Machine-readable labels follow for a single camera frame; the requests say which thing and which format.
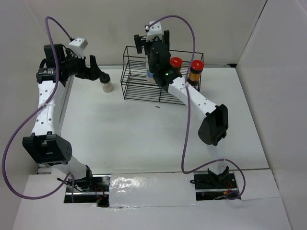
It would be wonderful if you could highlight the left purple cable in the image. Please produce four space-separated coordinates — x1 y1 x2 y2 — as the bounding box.
1 16 75 200

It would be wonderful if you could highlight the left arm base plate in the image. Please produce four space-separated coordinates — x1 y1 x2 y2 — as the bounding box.
63 174 110 208

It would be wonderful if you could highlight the purple cable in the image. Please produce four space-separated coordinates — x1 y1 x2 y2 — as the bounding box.
1 16 75 200
153 15 247 201

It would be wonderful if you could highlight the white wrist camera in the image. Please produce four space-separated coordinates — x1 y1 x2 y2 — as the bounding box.
145 21 163 42
68 37 88 59

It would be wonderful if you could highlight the clear bottle black cap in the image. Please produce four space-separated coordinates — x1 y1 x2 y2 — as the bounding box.
99 72 113 93

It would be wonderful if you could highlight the red-lid sauce jar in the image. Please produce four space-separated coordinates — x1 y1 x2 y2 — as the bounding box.
170 57 183 73
188 60 204 86

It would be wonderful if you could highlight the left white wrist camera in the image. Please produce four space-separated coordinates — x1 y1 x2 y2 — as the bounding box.
68 37 88 59

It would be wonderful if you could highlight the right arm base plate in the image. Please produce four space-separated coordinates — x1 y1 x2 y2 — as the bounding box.
190 172 239 201

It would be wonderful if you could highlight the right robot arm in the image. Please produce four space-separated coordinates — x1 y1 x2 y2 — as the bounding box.
134 31 229 188

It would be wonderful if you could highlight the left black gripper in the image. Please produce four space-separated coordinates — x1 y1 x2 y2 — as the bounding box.
61 50 103 81

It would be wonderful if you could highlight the silver-lid white spice jar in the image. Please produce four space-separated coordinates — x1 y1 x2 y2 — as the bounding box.
146 58 155 83

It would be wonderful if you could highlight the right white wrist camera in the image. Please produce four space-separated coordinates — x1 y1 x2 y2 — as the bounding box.
145 21 163 42

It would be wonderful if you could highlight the black wire rack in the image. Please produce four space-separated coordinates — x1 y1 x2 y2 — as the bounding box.
120 46 204 108

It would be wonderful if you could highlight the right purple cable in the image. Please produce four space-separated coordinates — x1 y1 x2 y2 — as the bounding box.
153 15 247 201

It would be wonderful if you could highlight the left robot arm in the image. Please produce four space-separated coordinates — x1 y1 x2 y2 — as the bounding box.
22 38 103 192

